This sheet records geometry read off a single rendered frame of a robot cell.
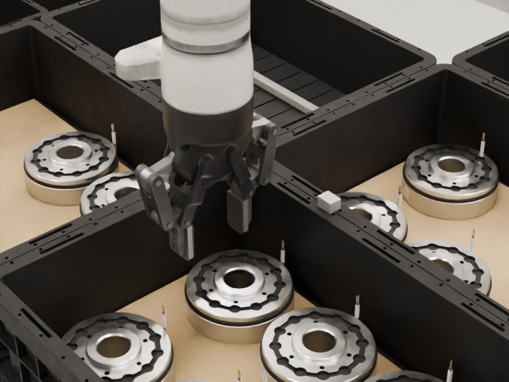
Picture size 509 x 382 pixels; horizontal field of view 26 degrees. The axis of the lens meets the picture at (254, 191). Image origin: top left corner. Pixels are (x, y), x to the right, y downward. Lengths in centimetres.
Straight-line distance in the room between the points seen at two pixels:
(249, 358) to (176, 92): 27
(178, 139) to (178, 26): 10
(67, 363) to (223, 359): 19
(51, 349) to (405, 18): 115
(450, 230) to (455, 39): 71
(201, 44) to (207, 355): 31
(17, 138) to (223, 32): 54
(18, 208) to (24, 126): 17
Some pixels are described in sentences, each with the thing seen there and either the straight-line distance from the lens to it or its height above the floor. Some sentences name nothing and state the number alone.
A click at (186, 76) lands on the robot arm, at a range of 86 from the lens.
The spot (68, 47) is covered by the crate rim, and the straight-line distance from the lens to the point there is 131.
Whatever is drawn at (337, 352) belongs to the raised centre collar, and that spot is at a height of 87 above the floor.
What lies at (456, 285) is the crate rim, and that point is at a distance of 95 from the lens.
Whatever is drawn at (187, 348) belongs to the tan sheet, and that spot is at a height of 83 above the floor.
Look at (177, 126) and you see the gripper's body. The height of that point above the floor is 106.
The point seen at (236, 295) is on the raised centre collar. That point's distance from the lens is 103.
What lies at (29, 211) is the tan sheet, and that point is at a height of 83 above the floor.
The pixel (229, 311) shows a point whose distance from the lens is 102.
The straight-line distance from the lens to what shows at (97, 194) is 117.
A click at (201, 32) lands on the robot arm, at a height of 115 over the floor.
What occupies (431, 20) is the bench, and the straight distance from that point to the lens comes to 190.
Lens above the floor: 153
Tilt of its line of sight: 35 degrees down
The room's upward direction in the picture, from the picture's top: straight up
